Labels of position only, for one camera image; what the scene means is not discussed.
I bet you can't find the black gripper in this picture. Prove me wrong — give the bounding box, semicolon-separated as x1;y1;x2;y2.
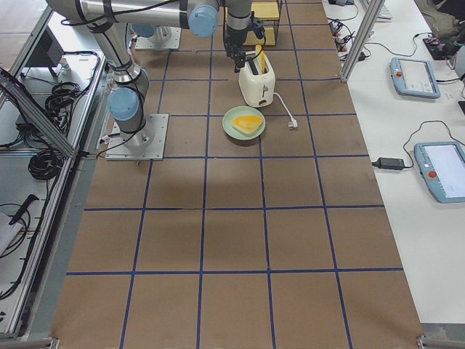
223;25;252;72

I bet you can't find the white toaster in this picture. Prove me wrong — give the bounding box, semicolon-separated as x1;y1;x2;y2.
238;54;275;108

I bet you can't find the yellow bread slice in toaster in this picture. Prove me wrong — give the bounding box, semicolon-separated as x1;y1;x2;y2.
255;45;266;74

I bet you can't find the light green plate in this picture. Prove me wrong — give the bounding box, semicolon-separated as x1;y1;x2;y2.
222;106;266;140

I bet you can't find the yellow bread slice on plate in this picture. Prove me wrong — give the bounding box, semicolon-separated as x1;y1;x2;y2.
232;115;264;135

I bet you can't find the far blue teach pendant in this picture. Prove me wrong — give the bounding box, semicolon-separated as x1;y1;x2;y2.
389;57;441;99

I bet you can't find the blue teach pendant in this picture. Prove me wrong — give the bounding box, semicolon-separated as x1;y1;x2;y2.
389;57;441;99
414;141;464;204

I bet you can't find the black power adapter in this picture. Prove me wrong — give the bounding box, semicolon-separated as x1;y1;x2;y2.
372;157;405;171

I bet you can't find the black monitor box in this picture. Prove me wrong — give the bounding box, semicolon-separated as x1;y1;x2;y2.
25;26;64;77

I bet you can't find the near blue teach pendant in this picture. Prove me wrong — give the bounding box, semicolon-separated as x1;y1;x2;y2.
414;141;464;204

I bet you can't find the black wire basket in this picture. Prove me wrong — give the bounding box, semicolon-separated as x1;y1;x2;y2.
220;1;282;47

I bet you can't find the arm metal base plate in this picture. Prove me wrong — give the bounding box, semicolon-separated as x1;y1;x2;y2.
105;114;169;161
135;26;182;51

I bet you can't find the white toaster power cable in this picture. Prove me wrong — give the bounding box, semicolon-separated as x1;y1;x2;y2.
272;92;300;129

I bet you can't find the aluminium frame post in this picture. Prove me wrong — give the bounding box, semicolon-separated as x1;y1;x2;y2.
340;0;384;82

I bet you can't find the black coiled cable bundle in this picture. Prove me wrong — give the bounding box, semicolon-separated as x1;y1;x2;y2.
28;149;62;182

